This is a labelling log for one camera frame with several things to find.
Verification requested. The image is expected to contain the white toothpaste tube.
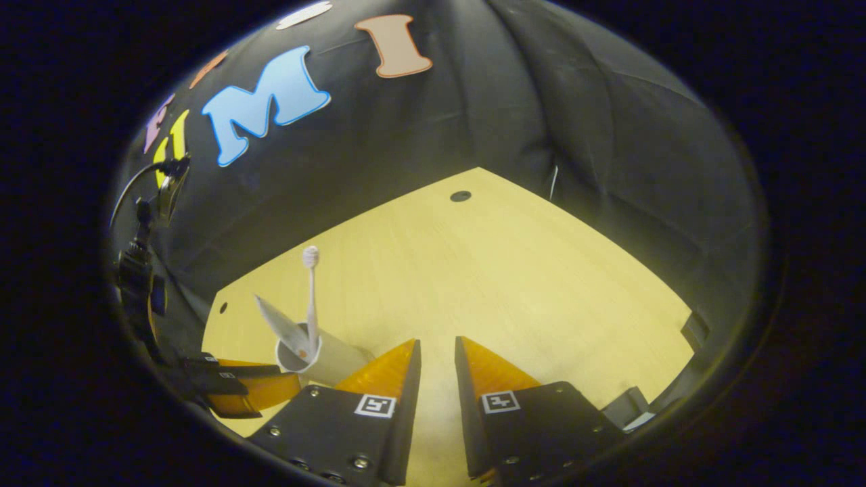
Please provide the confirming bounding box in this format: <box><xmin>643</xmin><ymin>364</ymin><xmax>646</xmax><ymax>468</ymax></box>
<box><xmin>254</xmin><ymin>294</ymin><xmax>309</xmax><ymax>356</ymax></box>

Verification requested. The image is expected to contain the white cup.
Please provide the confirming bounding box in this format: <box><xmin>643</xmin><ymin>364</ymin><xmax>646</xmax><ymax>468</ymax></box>
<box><xmin>275</xmin><ymin>325</ymin><xmax>374</xmax><ymax>388</ymax></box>

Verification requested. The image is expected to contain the black backdrop cloth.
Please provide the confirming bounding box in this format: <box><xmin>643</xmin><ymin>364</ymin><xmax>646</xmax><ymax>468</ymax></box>
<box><xmin>105</xmin><ymin>0</ymin><xmax>769</xmax><ymax>420</ymax></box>

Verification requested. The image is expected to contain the black cable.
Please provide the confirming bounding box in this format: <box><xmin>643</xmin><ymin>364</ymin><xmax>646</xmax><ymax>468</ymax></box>
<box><xmin>108</xmin><ymin>161</ymin><xmax>170</xmax><ymax>231</ymax></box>

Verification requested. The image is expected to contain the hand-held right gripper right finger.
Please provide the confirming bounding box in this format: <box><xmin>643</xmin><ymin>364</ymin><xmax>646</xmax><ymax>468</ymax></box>
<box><xmin>454</xmin><ymin>335</ymin><xmax>628</xmax><ymax>484</ymax></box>

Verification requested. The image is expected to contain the white toothbrush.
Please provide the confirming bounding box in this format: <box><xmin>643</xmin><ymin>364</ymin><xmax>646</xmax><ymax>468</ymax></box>
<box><xmin>302</xmin><ymin>246</ymin><xmax>321</xmax><ymax>359</ymax></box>

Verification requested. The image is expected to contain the dark block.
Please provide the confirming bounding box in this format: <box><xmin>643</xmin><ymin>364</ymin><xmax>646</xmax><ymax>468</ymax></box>
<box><xmin>601</xmin><ymin>386</ymin><xmax>654</xmax><ymax>434</ymax></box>
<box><xmin>680</xmin><ymin>310</ymin><xmax>711</xmax><ymax>352</ymax></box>

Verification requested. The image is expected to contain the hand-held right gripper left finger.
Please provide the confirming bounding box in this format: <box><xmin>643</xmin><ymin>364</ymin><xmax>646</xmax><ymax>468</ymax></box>
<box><xmin>247</xmin><ymin>339</ymin><xmax>422</xmax><ymax>487</ymax></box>

